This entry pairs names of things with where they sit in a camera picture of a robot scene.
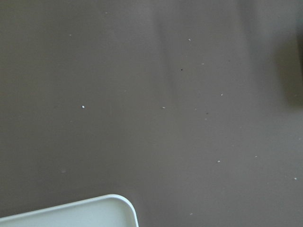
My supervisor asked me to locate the white serving tray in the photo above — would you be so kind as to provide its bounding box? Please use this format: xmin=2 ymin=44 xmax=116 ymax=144
xmin=0 ymin=194 xmax=139 ymax=227

